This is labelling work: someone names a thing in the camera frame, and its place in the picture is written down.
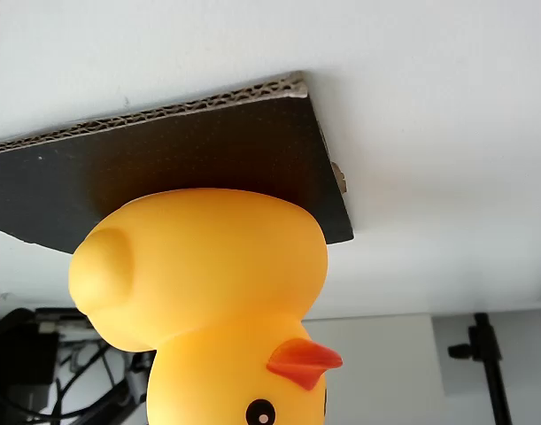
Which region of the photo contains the yellow rubber duck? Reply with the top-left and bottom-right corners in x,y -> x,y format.
68,188 -> 344,425

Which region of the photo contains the black cardboard square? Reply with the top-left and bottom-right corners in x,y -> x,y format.
0,70 -> 355,256

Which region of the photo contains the black tripod pole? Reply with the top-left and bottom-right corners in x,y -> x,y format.
446,312 -> 514,425

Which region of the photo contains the black box device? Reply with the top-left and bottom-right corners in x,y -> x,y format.
0,308 -> 61,399

